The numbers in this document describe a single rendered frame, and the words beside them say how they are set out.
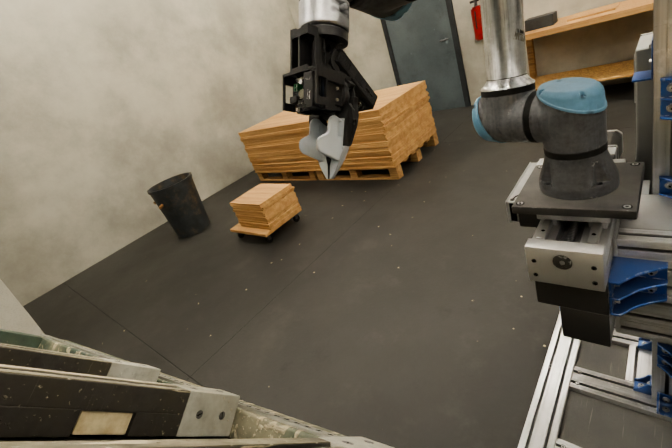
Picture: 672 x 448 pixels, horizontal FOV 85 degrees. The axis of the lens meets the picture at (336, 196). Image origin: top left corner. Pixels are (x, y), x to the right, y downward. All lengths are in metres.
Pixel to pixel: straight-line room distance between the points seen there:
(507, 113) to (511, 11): 0.21
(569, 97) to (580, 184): 0.18
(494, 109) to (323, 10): 0.51
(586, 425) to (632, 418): 0.13
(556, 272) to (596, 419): 0.76
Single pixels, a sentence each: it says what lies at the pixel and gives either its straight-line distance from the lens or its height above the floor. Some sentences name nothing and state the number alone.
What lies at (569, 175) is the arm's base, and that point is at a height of 1.09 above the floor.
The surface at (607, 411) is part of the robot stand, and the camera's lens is 1.59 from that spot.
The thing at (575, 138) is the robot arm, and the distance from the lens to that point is 0.89.
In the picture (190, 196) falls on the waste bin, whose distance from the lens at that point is 4.59.
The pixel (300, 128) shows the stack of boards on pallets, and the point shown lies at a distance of 4.51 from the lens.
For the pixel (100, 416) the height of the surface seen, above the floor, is 1.12.
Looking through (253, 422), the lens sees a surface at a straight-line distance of 0.84.
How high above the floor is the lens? 1.49
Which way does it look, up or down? 22 degrees down
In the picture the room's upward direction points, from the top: 20 degrees counter-clockwise
